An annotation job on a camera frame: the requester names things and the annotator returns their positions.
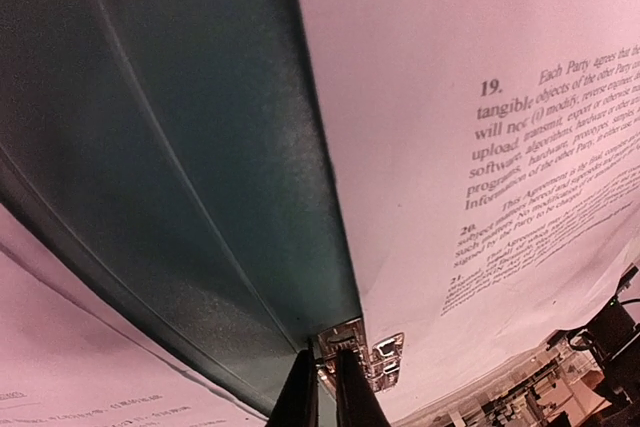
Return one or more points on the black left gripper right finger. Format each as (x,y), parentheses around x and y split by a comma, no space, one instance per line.
(357,405)

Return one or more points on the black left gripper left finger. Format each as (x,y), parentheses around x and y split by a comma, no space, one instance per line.
(297,404)

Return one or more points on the metal folder clip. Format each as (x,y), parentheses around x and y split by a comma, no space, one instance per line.
(380,362)

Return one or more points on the printed paper sheet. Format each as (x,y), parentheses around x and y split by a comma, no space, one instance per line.
(69,359)

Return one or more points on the dark green folder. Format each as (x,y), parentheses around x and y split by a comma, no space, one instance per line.
(171,152)

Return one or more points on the printed paper stack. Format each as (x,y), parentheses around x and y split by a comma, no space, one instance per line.
(486,155)

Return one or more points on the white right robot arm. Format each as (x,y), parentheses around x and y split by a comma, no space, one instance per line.
(615,341)

